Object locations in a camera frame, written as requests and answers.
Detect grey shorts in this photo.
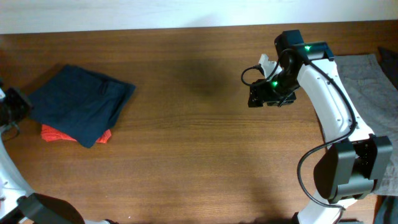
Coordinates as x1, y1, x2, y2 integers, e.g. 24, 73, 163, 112
335, 54, 397, 196

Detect folded red printed t-shirt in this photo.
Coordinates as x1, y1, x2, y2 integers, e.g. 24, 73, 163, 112
40, 124, 112, 144

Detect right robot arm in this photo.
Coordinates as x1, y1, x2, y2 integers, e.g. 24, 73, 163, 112
248, 30, 393, 223

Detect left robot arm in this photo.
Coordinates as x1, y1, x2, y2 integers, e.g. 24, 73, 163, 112
1, 88, 116, 224

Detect dark garment at right edge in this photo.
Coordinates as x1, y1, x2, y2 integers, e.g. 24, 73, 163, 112
378, 47, 398, 88

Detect navy blue shorts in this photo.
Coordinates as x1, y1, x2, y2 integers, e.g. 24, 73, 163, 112
29, 65, 136, 148

